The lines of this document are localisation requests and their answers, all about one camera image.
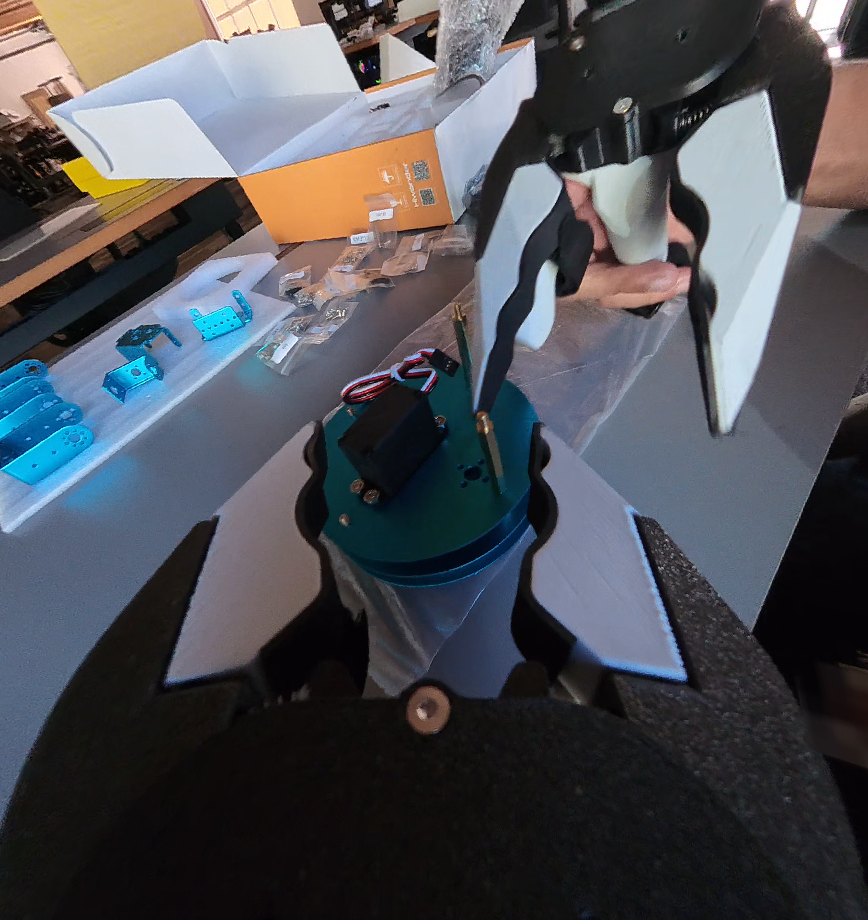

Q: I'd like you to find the small blue angled bracket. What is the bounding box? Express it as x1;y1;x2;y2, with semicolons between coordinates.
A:
102;356;165;405

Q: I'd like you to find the white foam tray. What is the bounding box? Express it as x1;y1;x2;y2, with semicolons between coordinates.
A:
0;287;296;534

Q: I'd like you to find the clear plastic bag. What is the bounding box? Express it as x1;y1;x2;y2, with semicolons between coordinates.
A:
333;273;686;698

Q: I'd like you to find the yellow partition panel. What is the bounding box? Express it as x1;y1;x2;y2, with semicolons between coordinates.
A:
32;0;216;91

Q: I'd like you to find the black servo motor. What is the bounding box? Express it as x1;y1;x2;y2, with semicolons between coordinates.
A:
337;391;449;507

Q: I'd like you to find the red white servo cable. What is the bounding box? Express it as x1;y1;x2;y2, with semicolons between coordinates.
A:
341;347;460;405

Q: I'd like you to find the pile of small screw bags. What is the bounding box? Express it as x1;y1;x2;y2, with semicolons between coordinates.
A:
256;208;478;375

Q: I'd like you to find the person's right hand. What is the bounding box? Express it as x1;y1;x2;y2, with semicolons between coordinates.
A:
569;180;694;310

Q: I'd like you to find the blue round turntable base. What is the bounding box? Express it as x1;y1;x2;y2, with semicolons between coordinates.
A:
319;377;543;587

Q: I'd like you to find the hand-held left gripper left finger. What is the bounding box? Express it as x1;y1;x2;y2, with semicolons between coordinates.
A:
162;420;338;687

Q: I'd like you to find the orange cardboard box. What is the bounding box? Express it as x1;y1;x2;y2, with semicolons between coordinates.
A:
46;22;537;245

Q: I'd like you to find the grey desk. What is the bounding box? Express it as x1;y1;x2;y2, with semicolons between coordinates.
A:
0;208;868;863

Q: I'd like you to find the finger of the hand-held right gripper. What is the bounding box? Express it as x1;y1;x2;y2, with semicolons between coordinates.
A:
473;164;576;418
674;90;805;437

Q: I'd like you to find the brass standoff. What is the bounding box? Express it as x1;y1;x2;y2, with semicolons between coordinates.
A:
450;302;476;412
476;410;508;498

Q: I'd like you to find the blue metal bracket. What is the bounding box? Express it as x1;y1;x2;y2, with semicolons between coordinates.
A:
0;401;84;464

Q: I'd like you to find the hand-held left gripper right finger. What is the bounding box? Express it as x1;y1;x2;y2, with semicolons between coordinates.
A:
513;423;691;684

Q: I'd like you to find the bubble wrap bag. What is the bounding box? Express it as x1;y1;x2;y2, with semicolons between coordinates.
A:
434;0;510;94

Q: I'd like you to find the yellow box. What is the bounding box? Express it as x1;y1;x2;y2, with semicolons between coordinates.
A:
62;157;155;201

